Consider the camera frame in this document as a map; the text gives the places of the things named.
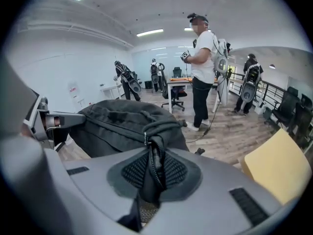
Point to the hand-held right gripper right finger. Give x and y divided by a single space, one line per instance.
215 204

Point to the white water dispenser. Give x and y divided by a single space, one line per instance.
76 94

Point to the white ceiling pipes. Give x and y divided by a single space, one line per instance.
80 29

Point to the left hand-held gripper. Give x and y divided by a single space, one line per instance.
39 131

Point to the yellow square table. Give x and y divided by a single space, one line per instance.
278 165

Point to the orange cloth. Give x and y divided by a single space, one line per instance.
181 78

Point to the black pendant lamp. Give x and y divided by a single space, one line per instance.
272 66

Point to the person's left hand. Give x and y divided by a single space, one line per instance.
57 121

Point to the black waste bin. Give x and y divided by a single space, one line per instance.
148 84

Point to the white side table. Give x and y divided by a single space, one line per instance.
110 88

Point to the white plastic crate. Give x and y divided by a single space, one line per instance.
260 108

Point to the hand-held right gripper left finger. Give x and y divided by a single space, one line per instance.
80 195

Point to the black office chair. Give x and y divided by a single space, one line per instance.
284 106
177 72
303 121
173 94

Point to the black fabric bag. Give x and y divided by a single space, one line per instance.
117 124

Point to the black metal railing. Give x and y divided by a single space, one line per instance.
269 89

